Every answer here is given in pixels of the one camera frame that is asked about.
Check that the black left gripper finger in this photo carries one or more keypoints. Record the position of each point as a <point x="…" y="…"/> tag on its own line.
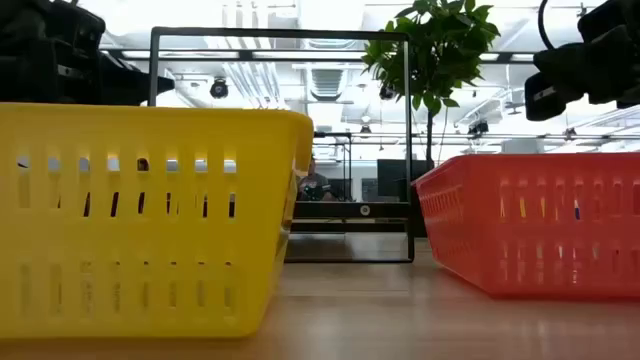
<point x="130" y="85"/>

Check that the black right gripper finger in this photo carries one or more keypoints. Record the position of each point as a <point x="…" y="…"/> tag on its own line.
<point x="547" y="97"/>

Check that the yellow plastic slotted basket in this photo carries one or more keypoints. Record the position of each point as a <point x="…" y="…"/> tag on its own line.
<point x="150" y="130"/>

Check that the red plastic slotted basket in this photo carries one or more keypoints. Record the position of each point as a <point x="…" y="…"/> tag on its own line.
<point x="475" y="225"/>

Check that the black ceiling spotlight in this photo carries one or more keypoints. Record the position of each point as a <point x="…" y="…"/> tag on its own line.
<point x="218" y="89"/>
<point x="387" y="93"/>

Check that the green potted plant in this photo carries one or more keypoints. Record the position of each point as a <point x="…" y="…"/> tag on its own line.
<point x="440" y="50"/>

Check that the black monitor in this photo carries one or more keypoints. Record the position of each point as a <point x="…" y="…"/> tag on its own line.
<point x="390" y="180"/>

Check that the person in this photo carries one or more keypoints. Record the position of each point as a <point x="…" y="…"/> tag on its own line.
<point x="314" y="187"/>

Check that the black aluminium rig frame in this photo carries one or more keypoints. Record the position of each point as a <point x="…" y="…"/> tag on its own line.
<point x="350" y="227"/>

